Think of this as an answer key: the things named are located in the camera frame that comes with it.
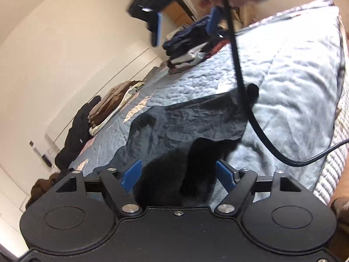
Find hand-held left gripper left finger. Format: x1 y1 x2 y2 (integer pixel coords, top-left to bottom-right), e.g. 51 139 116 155
53 159 144 216

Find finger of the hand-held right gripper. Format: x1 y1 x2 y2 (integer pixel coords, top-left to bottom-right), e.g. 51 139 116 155
206 5 224 37
149 11 164 47

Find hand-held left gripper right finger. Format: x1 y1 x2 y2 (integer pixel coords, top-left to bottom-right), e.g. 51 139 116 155
215 160 304 216

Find black shorts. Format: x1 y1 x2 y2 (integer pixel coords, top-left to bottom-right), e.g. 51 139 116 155
127 83 259 208

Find stack of dark folded clothes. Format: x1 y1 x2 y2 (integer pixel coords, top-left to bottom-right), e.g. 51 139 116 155
163 15 232 75

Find stack of brown folded clothes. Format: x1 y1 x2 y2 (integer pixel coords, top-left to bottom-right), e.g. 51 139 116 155
88 80 145 137

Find brown cardboard box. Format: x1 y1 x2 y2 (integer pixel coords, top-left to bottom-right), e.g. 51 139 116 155
163 0 204 26

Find white headboard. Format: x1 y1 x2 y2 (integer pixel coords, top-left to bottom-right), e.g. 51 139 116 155
45 27 164 150

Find black jacket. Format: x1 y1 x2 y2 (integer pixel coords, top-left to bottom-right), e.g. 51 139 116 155
55 95 102 170

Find grey patterned quilt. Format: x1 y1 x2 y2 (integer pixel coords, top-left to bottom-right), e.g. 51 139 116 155
68 0 349 205

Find brown cloth heap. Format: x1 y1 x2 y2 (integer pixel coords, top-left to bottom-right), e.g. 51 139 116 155
26 172 62 208

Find checked bed sheet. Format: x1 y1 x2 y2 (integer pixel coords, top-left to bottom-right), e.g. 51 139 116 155
312 68 349 205

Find black cable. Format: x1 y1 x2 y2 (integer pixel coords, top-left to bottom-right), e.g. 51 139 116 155
218 0 349 167

